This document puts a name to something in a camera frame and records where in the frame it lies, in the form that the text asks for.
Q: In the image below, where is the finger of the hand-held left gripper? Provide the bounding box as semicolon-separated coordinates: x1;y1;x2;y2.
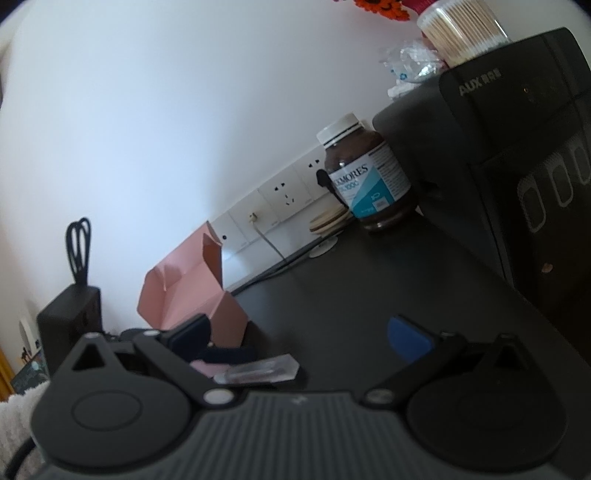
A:
196;346;257;367

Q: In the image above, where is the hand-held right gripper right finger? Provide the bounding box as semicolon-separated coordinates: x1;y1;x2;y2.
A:
364;315;527;408

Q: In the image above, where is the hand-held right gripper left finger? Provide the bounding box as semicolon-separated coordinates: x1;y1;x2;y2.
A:
71;314;234;408

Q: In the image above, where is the grey tube white cap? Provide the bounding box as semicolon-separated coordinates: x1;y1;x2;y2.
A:
213;354;301;387

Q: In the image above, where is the pink cardboard box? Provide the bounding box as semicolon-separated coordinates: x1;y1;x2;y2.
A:
137;220;250;347

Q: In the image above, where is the black desktop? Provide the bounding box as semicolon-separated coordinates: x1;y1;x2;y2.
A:
203;210;591;408

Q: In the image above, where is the white fluffy robe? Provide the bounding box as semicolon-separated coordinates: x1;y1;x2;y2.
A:
0;383;51;446

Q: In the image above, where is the brown supplement bottle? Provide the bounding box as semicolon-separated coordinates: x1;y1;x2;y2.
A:
316;113;414;232

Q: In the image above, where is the black power plug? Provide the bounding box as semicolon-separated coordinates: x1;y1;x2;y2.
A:
315;168;345;205

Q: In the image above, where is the black appliance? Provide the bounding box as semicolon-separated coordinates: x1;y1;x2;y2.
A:
372;27;591;352

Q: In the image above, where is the clear plastic wrapped pack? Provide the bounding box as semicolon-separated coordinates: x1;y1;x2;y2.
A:
379;39;447;85

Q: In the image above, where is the clear cotton swab box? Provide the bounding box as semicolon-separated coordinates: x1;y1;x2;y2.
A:
417;0;509;70

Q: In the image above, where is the long black power cable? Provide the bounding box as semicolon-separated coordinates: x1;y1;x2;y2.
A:
230;231;345;296

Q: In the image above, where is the white charging cable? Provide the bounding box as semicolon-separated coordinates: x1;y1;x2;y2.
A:
248;212;290;265

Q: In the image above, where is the beige cable winder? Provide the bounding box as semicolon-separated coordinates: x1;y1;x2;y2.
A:
307;205;356;259

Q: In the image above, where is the white wall socket panel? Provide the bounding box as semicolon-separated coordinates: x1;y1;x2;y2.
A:
210;143;334;253

